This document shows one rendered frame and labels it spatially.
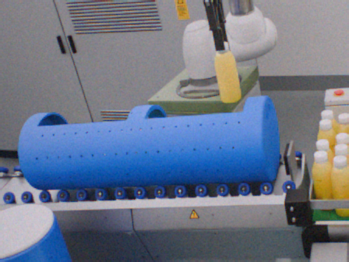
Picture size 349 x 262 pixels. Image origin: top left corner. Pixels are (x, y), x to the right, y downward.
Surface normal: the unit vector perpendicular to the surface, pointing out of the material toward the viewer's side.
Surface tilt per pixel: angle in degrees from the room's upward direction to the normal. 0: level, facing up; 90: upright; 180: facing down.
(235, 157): 85
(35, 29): 90
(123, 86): 90
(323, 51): 90
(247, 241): 110
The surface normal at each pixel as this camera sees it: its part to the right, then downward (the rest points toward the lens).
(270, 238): -0.15, 0.75
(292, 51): -0.40, 0.48
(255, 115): -0.27, -0.51
